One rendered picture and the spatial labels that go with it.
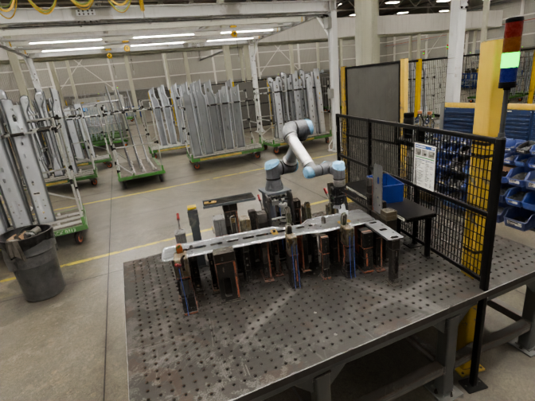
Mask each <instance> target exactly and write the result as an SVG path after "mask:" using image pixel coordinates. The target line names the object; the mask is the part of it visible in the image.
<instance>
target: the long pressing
mask: <svg viewBox="0 0 535 401"><path fill-rule="evenodd" d="M324 217H325V218H326V223H325V224H322V223H321V216H320V217H315V218H310V219H307V220H305V221H304V222H303V223H302V224H297V225H293V226H292V232H293V233H294V234H295V235H296V236H300V235H305V234H314V233H323V232H330V231H334V230H338V229H340V224H339V223H338V221H341V220H340V219H341V213H335V214H331V215H327V216H324ZM347 220H351V222H347V223H348V224H349V225H351V226H352V227H354V226H358V225H362V224H365V222H370V221H374V220H375V219H374V218H373V217H371V216H370V215H369V214H367V213H366V212H364V211H362V210H360V209H356V210H352V211H348V217H347ZM311 224H316V225H315V226H309V225H311ZM302 226H303V227H304V228H298V227H302ZM320 226H321V227H320ZM297 228H298V229H297ZM308 228H309V229H308ZM272 229H275V230H276V231H282V230H285V228H278V227H268V228H261V229H256V230H252V231H247V232H240V233H236V234H231V235H226V236H219V237H215V238H211V239H203V240H198V241H194V242H190V243H182V248H183V250H185V249H189V246H190V245H193V249H189V250H188V251H187V256H188V258H190V257H194V256H199V255H206V254H210V253H213V249H218V248H222V247H229V246H232V247H233V249H234V248H238V247H246V246H250V245H254V244H258V243H266V242H270V241H274V240H278V239H285V233H286V232H278V233H279V234H278V235H272V234H270V235H265V236H257V235H262V234H266V233H270V232H271V231H270V230H272ZM249 236H254V237H253V238H249V239H243V238H245V237H249ZM234 239H238V240H237V241H233V242H229V243H227V241H229V240H234ZM213 243H222V244H218V245H213V246H211V244H213ZM200 246H206V247H201V248H197V249H194V248H195V247H200ZM174 252H176V245H173V246H169V247H165V248H164V249H163V250H162V261H163V262H170V261H174Z"/></svg>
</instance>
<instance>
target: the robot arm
mask: <svg viewBox="0 0 535 401"><path fill-rule="evenodd" d="M313 133H314V127H313V123H312V122H311V121H310V120H309V119H300V120H295V121H290V122H288V123H286V124H285V125H284V127H283V131H282V135H283V140H284V141H285V143H288V145H289V149H288V151H287V154H286V155H285V156H284V157H283V160H280V161H279V159H272V160H269V161H267V162H266V163H265V173H266V185H265V191H267V192H278V191H281V190H283V189H284V187H283V182H282V181H281V177H280V175H283V174H287V173H294V172H295V171H296V170H297V169H298V167H299V166H298V164H299V162H300V163H301V165H302V166H303V176H304V177H305V178H314V177H318V176H322V175H326V174H331V175H333V180H334V186H331V194H330V201H331V202H334V204H335V205H334V206H333V208H338V211H339V213H343V212H345V213H346V214H347V215H348V202H347V198H346V194H348V195H350V196H351V197H355V198H357V193H355V192H354V191H353V192H352V191H350V190H348V189H345V187H346V174H345V162H343V161H335V162H327V161H325V162H323V163H322V164H318V165H315V163H314V162H313V160H312V159H311V157H310V155H309V154H308V153H307V151H306V150H305V148H304V147H303V141H306V140H307V137H308V135H312V134H313ZM297 158H298V160H299V162H298V160H297ZM331 197H333V200H331Z"/></svg>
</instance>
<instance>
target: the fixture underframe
mask: <svg viewBox="0 0 535 401"><path fill-rule="evenodd" d="M524 285H527V287H526V292H525V300H524V306H523V311H520V310H518V309H516V308H515V307H513V306H511V305H509V304H507V303H505V302H503V301H502V300H500V299H498V298H497V297H498V296H501V295H503V294H506V293H508V292H510V291H511V290H515V289H517V288H518V287H521V286H524ZM477 304H478V302H475V303H473V304H471V305H468V306H466V307H463V308H462V309H460V310H456V311H455V312H453V313H449V314H448V315H446V316H443V317H441V318H438V319H436V320H434V321H431V322H429V323H427V324H425V325H422V326H420V327H418V328H416V329H413V330H411V331H409V332H406V333H404V334H401V335H399V336H398V337H394V338H393V339H391V340H388V341H386V342H383V343H381V344H379V345H376V346H374V347H372V348H369V349H367V350H365V351H363V352H359V353H358V354H356V355H354V356H351V357H349V358H346V359H344V360H341V361H339V362H337V363H336V364H332V365H331V366H328V367H326V368H323V369H321V370H319V371H317V372H314V373H312V374H310V375H308V376H304V377H303V378H301V379H299V380H296V381H294V382H291V383H289V384H286V385H284V386H282V387H279V388H277V389H275V390H273V391H270V392H268V393H266V394H264V395H261V396H259V397H257V398H254V399H252V400H249V401H262V400H264V399H267V398H269V397H271V396H273V395H276V394H278V393H280V392H282V391H285V390H286V389H288V388H289V387H291V388H292V390H293V391H294V393H295V394H296V396H297V397H298V399H299V401H331V394H330V385H331V384H332V383H333V381H334V380H335V378H336V377H337V375H338V373H339V372H340V371H341V370H342V368H343V367H344V365H345V364H346V363H348V362H350V361H352V360H356V359H357V358H360V357H362V356H364V355H367V354H369V353H371V352H374V351H376V350H378V349H380V348H383V347H385V346H387V345H390V344H392V343H394V342H396V341H399V340H401V339H403V338H404V339H405V340H406V341H407V342H408V343H409V344H410V345H411V346H412V347H414V348H415V349H416V350H417V351H419V352H420V353H421V354H422V355H423V356H425V357H426V358H427V359H428V360H430V361H431V363H430V364H428V365H426V366H424V367H422V368H420V369H418V370H416V371H414V372H412V373H409V374H407V375H406V376H403V377H401V378H399V379H398V380H395V381H393V382H391V383H389V384H387V385H385V386H383V387H381V388H378V389H377V390H375V391H372V392H370V393H369V394H367V395H364V396H362V397H361V398H359V399H356V400H354V401H392V400H394V399H396V398H398V397H400V396H402V395H404V394H406V393H408V392H410V391H412V390H414V389H416V388H418V387H420V386H422V385H423V386H424V387H425V388H427V389H428V390H429V391H430V392H431V393H432V394H433V395H434V396H435V397H436V398H437V399H438V400H439V401H453V400H454V399H457V398H458V397H460V396H461V395H463V392H461V391H460V390H459V389H458V388H457V387H456V386H455V385H454V384H453V370H455V369H456V368H457V367H459V366H461V365H463V364H465V363H466V362H468V361H470V360H471V357H472V349H473V341H472V342H471V343H470V344H468V345H466V346H464V347H462V348H461V349H459V350H457V351H456V345H457V336H458V327H459V323H460V322H461V320H462V319H463V318H464V317H465V315H466V314H467V312H468V310H469V309H470V308H471V307H472V306H475V305H477ZM486 304H487V305H488V306H489V307H491V308H493V309H495V310H497V311H498V312H500V313H503V314H504V315H506V316H507V317H509V318H511V319H513V320H515V321H516V322H514V323H513V324H511V325H508V326H506V327H505V328H502V329H499V330H498V331H496V332H494V333H491V334H489V335H486V336H484V337H482V348H481V353H483V352H485V351H488V350H490V349H492V348H496V347H498V346H499V345H503V344H505V343H506V342H507V343H508V344H509V345H511V346H513V347H514V348H516V349H517V350H519V351H520V352H523V353H524V354H526V355H527V356H529V357H530V358H531V357H533V356H535V277H533V278H530V279H528V280H526V281H524V282H521V283H518V284H517V285H515V286H511V287H510V288H508V289H505V290H503V291H500V292H498V293H496V294H493V295H491V296H489V297H487V303H486ZM430 326H434V327H435V328H437V329H438V335H437V347H436V349H435V348H434V347H432V346H431V345H430V344H429V343H427V342H426V341H425V340H424V339H423V338H421V337H420V336H419V335H417V334H416V333H417V332H419V331H421V330H423V329H426V328H428V327H430Z"/></svg>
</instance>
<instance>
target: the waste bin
mask: <svg viewBox="0 0 535 401"><path fill-rule="evenodd" d="M55 239H56V236H55V235H54V232H53V226H52V225H50V224H34V225H28V226H23V227H19V228H14V229H11V230H9V231H7V232H4V233H2V234H1V235H0V249H1V251H2V254H3V260H4V262H5V264H6V266H7V268H8V271H10V272H13V273H14V275H15V277H16V279H17V281H18V284H19V286H20V287H21V291H22V293H23V294H24V296H25V299H26V300H27V301H29V302H39V301H43V300H45V299H48V298H51V297H53V296H55V295H57V294H59V293H60V292H61V291H62V290H63V289H64V287H65V282H64V277H63V274H62V271H61V266H60V263H59V259H58V256H57V251H58V248H57V241H56V240H55Z"/></svg>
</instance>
